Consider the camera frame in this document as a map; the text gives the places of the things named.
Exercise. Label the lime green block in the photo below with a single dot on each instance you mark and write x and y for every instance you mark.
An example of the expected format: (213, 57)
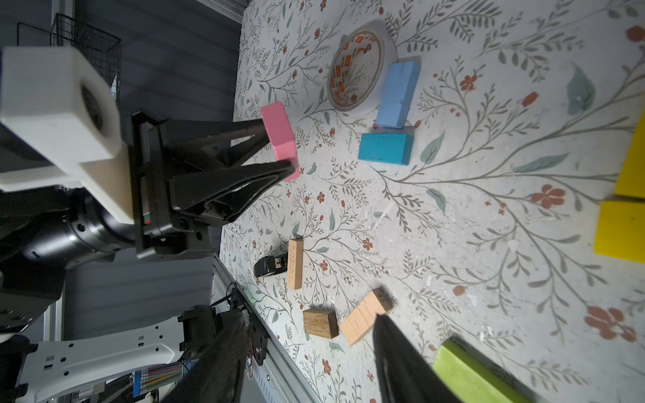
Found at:
(469, 380)

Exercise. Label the pink block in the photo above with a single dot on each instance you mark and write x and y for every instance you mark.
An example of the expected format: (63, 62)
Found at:
(281, 136)

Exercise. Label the black stapler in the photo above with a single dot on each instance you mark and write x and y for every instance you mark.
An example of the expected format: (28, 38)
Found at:
(271, 265)

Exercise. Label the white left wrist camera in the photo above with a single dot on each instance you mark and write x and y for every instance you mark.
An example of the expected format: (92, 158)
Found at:
(55, 101)

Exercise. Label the teal block near tape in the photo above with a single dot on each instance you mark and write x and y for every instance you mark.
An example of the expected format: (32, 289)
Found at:
(394, 149)

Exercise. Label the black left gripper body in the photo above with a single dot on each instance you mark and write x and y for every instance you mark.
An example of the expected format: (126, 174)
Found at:
(160, 232)

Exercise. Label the yellow block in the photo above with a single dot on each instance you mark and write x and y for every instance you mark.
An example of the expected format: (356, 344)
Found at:
(620, 231)
(631, 182)

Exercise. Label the white tape roll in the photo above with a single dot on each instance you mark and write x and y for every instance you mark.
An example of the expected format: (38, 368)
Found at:
(359, 69)

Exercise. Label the light wooden block upright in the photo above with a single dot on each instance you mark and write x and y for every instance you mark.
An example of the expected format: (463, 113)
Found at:
(295, 263)

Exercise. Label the light blue block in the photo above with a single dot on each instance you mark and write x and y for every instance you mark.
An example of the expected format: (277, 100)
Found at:
(397, 95)

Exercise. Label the dark wooden block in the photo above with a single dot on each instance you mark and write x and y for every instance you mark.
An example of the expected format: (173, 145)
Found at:
(321, 323)

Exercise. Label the light wooden block slanted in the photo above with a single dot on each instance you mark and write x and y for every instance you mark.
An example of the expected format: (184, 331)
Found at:
(362, 319)

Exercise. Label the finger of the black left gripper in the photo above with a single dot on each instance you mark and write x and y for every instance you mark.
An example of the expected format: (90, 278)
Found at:
(189, 146)
(219, 196)

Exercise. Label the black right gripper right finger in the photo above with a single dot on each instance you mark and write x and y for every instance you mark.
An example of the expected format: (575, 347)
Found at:
(403, 374)

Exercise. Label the black wire wall basket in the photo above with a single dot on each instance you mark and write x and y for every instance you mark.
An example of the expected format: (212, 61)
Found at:
(101, 48)

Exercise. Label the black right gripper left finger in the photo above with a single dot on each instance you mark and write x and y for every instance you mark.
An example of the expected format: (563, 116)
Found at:
(218, 375)

